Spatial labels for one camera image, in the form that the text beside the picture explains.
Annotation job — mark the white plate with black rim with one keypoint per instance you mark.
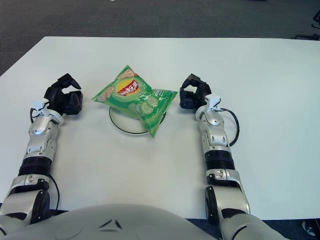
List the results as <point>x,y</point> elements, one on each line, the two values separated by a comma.
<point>125,122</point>

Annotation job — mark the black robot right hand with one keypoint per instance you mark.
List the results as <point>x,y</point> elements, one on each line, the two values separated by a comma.
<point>202,92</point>

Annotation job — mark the green potato chips bag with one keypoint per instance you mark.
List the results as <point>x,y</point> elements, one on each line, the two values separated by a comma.
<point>130,100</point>

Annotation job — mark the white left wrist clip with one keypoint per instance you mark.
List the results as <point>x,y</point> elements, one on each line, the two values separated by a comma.
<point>41,103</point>

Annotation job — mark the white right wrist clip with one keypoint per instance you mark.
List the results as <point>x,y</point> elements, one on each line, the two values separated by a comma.
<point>213,101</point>

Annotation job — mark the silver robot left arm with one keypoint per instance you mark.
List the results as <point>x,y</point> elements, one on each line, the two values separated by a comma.
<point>40,140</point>

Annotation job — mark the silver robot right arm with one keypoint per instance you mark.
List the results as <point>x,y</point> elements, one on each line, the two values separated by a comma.
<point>217,140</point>

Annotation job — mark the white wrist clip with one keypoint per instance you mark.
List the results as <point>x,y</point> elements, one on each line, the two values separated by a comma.
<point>213,101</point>
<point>41,103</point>

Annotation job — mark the black chair base with caster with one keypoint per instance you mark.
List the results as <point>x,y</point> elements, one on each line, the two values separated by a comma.
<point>308,227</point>

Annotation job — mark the grey robot torso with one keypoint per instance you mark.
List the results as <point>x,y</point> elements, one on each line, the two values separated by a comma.
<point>112,225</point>

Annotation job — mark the black office chair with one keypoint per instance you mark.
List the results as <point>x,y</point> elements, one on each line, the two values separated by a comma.
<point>307,37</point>

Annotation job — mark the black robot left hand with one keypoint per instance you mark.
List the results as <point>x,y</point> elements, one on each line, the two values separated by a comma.
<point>70,102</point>

